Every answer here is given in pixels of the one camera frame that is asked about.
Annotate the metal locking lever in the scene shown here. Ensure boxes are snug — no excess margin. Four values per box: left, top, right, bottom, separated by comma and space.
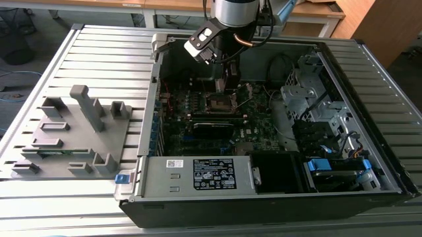
235, 94, 255, 109

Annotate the CPU socket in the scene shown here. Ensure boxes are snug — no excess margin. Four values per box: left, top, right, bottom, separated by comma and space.
205, 92, 239, 114

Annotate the green RAM stick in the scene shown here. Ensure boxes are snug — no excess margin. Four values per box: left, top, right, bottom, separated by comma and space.
190, 111, 246, 119
22, 147, 91, 157

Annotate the black expansion card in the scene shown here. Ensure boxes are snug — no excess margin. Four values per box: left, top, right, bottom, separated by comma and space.
193, 120, 237, 139

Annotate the green motherboard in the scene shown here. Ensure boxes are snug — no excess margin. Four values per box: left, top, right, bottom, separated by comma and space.
154, 79, 298, 158

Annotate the silver metal drive cage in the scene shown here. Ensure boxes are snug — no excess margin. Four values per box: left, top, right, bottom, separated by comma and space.
279, 53, 357, 139

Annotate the metal chipset heatsink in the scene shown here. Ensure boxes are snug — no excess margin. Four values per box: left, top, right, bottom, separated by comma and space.
235, 142, 255, 154

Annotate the grey power supply unit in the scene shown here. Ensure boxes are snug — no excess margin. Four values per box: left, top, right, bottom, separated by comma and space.
134, 155, 258, 198

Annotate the hard disk in blue carrier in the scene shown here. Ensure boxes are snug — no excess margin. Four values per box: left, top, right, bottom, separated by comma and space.
305, 158, 373, 193

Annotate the grey parts rack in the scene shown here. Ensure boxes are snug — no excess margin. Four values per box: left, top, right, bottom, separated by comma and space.
10, 84, 134, 179

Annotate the wooden cabinet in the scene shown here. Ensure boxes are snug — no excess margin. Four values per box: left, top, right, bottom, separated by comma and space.
331, 0, 422, 70

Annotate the black PC case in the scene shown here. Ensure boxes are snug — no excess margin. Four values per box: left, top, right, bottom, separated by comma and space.
114, 33, 422, 229

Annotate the black office chair base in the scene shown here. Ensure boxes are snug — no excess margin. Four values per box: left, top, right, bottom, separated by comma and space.
401, 34, 422, 62

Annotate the black waste bin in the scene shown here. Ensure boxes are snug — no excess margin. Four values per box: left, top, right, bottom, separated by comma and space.
0, 37, 36, 66

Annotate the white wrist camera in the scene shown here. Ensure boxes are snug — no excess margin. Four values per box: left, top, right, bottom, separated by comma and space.
183, 19, 229, 65

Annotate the black cable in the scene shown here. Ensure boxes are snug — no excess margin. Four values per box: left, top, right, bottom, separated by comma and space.
266, 53, 298, 85

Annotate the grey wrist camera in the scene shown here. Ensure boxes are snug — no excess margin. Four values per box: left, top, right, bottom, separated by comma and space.
255, 23, 282, 38

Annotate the red wire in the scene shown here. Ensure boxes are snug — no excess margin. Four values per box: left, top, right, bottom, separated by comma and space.
162, 81, 175, 111

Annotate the grey case latch handle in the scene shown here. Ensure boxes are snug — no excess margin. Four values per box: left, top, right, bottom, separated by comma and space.
151, 33, 170, 60

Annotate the wooden desk white frame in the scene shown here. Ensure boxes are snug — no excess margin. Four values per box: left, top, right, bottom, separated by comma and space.
145, 0, 346, 38
0, 0, 149, 28

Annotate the black plastic bracket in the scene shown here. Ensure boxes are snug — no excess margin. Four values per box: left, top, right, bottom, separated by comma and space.
291, 120, 342, 155

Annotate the coloured power wire bundle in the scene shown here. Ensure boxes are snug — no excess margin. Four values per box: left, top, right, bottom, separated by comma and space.
352, 145, 368, 160

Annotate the blue floor cable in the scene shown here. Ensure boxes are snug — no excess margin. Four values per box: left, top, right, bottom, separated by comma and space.
0, 70, 44, 103

